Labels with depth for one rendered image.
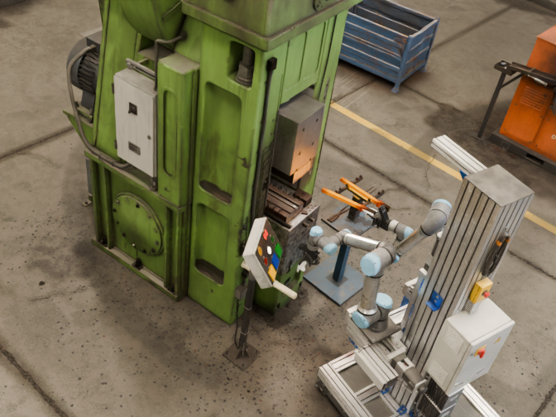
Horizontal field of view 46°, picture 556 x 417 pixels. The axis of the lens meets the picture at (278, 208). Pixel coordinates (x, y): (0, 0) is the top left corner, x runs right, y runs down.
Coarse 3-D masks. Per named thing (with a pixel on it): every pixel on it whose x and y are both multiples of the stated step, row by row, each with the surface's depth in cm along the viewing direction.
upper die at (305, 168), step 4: (308, 164) 432; (272, 168) 430; (300, 168) 425; (304, 168) 430; (308, 168) 435; (272, 172) 432; (276, 172) 429; (280, 172) 427; (296, 172) 422; (300, 172) 428; (304, 172) 434; (280, 176) 429; (284, 176) 427; (288, 176) 425; (292, 176) 422; (296, 176) 426; (300, 176) 431; (288, 180) 426; (292, 180) 424; (296, 180) 429; (292, 184) 426
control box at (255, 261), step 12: (252, 228) 405; (264, 228) 404; (252, 240) 396; (264, 240) 400; (276, 240) 417; (252, 252) 386; (264, 252) 397; (252, 264) 390; (264, 264) 394; (264, 276) 395
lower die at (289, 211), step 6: (270, 186) 465; (276, 192) 460; (282, 192) 462; (270, 198) 456; (276, 198) 456; (288, 198) 457; (270, 204) 453; (276, 204) 452; (282, 204) 453; (288, 204) 452; (300, 204) 455; (270, 210) 452; (276, 210) 449; (282, 210) 450; (288, 210) 449; (294, 210) 450; (300, 210) 460; (276, 216) 450; (282, 216) 447; (288, 216) 446; (294, 216) 455
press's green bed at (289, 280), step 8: (296, 264) 489; (288, 272) 483; (296, 272) 511; (280, 280) 478; (288, 280) 509; (296, 280) 514; (256, 288) 500; (264, 288) 495; (272, 288) 489; (296, 288) 518; (256, 296) 506; (264, 296) 500; (272, 296) 494; (280, 296) 496; (288, 296) 510; (256, 304) 511; (264, 304) 505; (272, 304) 499; (280, 304) 505; (272, 312) 503
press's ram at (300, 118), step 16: (304, 96) 414; (288, 112) 398; (304, 112) 400; (320, 112) 408; (288, 128) 397; (304, 128) 401; (320, 128) 421; (288, 144) 404; (304, 144) 412; (288, 160) 410; (304, 160) 424
